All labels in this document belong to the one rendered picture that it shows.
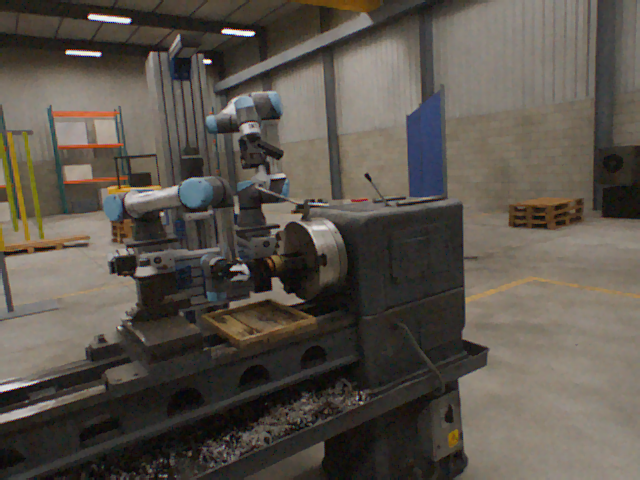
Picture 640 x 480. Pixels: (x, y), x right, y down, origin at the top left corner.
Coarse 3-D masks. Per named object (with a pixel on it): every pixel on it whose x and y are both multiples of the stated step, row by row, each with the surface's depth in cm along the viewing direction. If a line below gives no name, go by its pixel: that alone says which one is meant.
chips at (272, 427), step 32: (320, 384) 192; (352, 384) 179; (224, 416) 171; (256, 416) 171; (288, 416) 159; (320, 416) 162; (128, 448) 158; (160, 448) 153; (192, 448) 156; (224, 448) 156; (256, 448) 151
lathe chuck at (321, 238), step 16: (288, 224) 184; (304, 224) 176; (320, 224) 178; (304, 240) 176; (320, 240) 172; (336, 256) 173; (304, 272) 179; (320, 272) 170; (336, 272) 174; (304, 288) 182; (320, 288) 173
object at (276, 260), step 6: (264, 258) 175; (270, 258) 175; (276, 258) 174; (282, 258) 174; (264, 264) 178; (270, 264) 172; (276, 264) 173; (282, 264) 174; (264, 270) 178; (270, 270) 172; (276, 270) 173; (282, 270) 174; (288, 270) 178; (264, 276) 175; (270, 276) 173; (276, 276) 175; (282, 276) 176
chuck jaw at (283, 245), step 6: (276, 234) 185; (282, 234) 184; (288, 234) 185; (276, 240) 186; (282, 240) 182; (288, 240) 184; (276, 246) 183; (282, 246) 181; (288, 246) 182; (276, 252) 179; (282, 252) 179; (288, 252) 180; (294, 252) 182; (300, 252) 185
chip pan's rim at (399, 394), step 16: (480, 352) 209; (448, 368) 191; (464, 368) 197; (480, 368) 204; (400, 384) 188; (416, 384) 182; (432, 384) 187; (384, 400) 173; (400, 400) 178; (336, 416) 160; (352, 416) 165; (368, 416) 170; (304, 432) 154; (320, 432) 158; (336, 432) 162; (272, 448) 147; (288, 448) 151; (304, 448) 155; (224, 464) 138; (240, 464) 142; (256, 464) 145; (272, 464) 148
